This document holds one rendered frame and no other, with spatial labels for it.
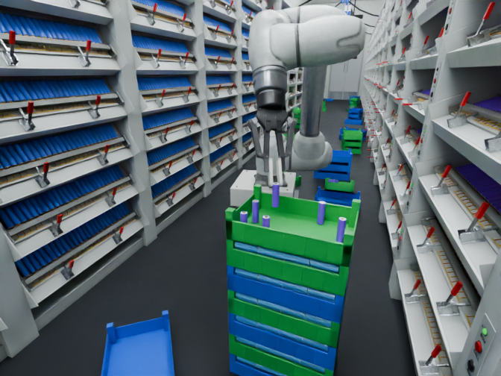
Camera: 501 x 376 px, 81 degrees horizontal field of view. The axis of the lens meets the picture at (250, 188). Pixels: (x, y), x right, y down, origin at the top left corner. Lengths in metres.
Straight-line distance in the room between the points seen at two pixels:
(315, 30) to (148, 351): 1.08
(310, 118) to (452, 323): 0.99
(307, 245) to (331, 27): 0.51
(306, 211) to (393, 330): 0.62
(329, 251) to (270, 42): 0.52
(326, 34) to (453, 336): 0.73
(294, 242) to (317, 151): 0.89
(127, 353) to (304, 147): 1.12
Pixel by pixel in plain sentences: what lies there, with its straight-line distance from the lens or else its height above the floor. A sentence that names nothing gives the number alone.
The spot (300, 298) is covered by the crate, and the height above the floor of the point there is 0.36.
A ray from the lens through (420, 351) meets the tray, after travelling 1.06.
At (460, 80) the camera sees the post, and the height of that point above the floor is 0.85.
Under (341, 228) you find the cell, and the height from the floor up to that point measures 0.52.
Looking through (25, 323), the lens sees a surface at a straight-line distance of 1.33.
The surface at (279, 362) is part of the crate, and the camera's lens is 0.96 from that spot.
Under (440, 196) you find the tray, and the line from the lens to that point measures 1.00.
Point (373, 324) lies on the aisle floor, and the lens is 1.29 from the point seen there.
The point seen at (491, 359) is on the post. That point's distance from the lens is 0.64.
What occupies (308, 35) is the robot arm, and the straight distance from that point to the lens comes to 0.81.
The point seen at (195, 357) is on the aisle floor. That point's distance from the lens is 1.13.
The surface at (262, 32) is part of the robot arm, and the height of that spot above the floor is 0.96.
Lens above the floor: 0.87
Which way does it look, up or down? 22 degrees down
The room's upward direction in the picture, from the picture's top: straight up
